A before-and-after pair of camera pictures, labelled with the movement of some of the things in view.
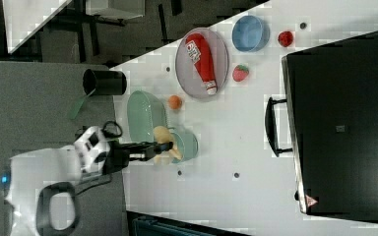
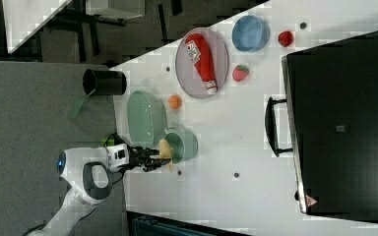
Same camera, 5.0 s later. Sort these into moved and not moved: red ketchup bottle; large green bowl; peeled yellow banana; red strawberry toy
Moved: peeled yellow banana
Not moved: red ketchup bottle; large green bowl; red strawberry toy
